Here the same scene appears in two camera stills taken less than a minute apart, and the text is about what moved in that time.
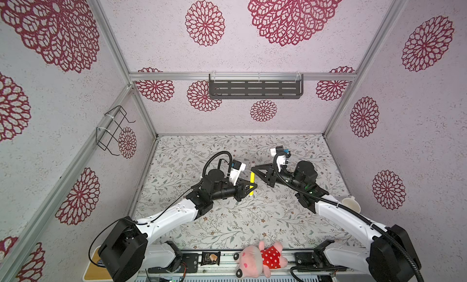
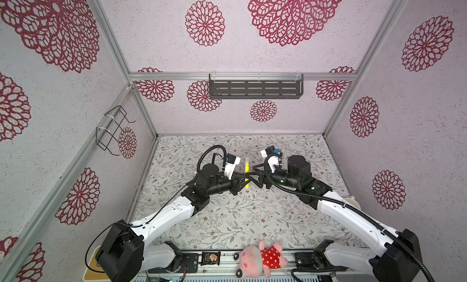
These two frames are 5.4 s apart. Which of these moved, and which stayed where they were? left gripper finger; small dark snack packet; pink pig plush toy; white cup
Moved: left gripper finger
Stayed: white cup; pink pig plush toy; small dark snack packet
